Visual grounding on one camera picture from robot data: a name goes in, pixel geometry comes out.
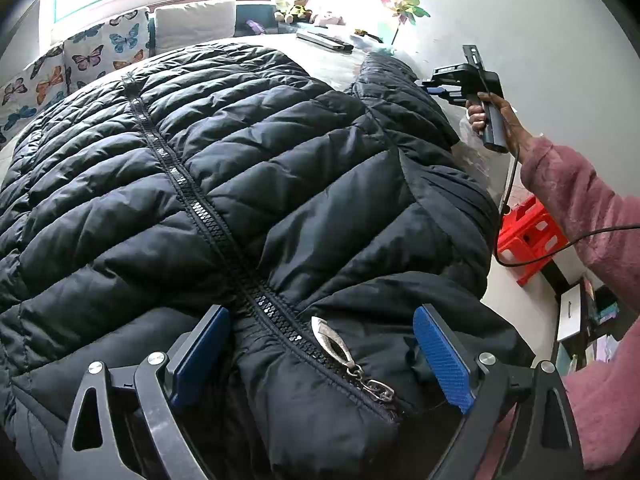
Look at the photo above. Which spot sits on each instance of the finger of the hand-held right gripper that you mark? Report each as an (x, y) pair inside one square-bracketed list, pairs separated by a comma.
[(440, 91)]

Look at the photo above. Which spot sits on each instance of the person's right forearm pink sleeve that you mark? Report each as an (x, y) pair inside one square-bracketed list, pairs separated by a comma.
[(580, 200)]

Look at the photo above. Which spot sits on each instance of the beige pillow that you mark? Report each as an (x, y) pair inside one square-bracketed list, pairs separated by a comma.
[(195, 22)]

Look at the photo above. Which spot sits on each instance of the small yellow toy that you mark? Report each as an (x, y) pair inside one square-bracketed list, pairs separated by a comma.
[(367, 35)]

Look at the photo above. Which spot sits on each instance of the silver rectangular device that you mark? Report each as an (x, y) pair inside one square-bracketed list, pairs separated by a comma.
[(325, 40)]

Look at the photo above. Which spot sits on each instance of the brown plush bear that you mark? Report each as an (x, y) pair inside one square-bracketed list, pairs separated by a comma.
[(301, 10)]

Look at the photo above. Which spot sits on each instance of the purple toy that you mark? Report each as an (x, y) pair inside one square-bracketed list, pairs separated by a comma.
[(255, 26)]

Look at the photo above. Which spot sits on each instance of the colourful pinwheel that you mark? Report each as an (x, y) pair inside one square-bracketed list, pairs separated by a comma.
[(402, 7)]

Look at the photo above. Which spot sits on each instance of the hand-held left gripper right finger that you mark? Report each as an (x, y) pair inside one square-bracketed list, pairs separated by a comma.
[(445, 355)]

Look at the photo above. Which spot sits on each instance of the person's pink fleece top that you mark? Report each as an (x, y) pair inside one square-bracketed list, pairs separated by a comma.
[(607, 400)]

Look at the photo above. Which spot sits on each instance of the red plastic stool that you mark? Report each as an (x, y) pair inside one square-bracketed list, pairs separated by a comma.
[(530, 235)]

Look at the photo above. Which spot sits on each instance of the pink plush pig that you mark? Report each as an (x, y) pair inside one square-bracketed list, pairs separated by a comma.
[(330, 19)]

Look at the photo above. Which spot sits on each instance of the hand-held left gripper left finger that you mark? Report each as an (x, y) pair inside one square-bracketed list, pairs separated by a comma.
[(200, 352)]

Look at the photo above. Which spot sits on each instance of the black puffer jacket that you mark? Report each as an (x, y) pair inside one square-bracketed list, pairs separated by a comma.
[(250, 160)]

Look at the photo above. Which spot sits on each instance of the white box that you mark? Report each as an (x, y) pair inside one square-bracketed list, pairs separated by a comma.
[(571, 312)]

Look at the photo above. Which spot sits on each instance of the black and white plush toy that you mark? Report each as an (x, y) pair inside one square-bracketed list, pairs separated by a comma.
[(281, 6)]

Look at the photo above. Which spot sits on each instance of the person's right hand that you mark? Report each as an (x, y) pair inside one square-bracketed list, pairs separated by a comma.
[(502, 115)]

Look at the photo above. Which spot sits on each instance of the butterfly print pillow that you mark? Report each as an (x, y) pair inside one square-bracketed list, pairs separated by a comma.
[(110, 45), (30, 92)]

